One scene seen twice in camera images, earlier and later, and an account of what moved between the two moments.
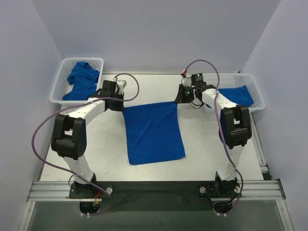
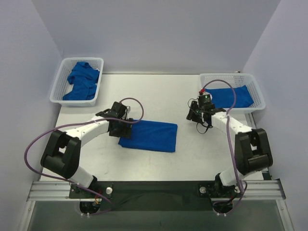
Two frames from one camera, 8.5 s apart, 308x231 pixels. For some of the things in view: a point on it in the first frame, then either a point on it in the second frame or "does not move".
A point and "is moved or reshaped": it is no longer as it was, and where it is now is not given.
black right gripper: [181, 95] → [192, 114]
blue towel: [238, 95] does not move
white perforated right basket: [230, 80] does not move
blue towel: [153, 133] is moved or reshaped
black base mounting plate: [115, 197] does not move
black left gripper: [116, 105] → [123, 131]
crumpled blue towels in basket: [84, 78] does not move
